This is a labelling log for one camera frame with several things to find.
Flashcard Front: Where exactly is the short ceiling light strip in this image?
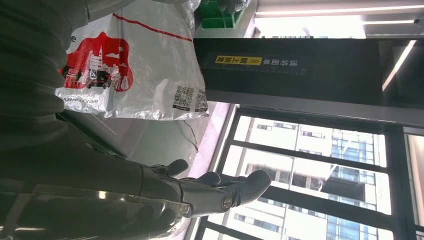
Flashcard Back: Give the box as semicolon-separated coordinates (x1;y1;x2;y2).
361;19;418;25

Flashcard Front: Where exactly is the thin dark wire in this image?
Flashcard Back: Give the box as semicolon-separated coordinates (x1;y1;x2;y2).
182;119;200;154

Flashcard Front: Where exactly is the column label with yellow patch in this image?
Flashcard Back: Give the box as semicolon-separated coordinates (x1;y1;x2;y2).
201;52;308;77

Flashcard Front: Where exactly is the black scanner column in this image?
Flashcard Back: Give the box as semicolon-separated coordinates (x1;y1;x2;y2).
192;37;424;129

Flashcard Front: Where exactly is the long ceiling light strip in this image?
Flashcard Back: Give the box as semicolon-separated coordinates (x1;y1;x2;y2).
254;4;424;18

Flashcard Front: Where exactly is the green plastic crate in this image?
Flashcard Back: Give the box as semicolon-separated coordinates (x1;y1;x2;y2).
193;0;253;30

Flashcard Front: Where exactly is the black window frame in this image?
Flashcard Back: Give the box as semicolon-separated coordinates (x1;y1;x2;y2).
193;105;424;240

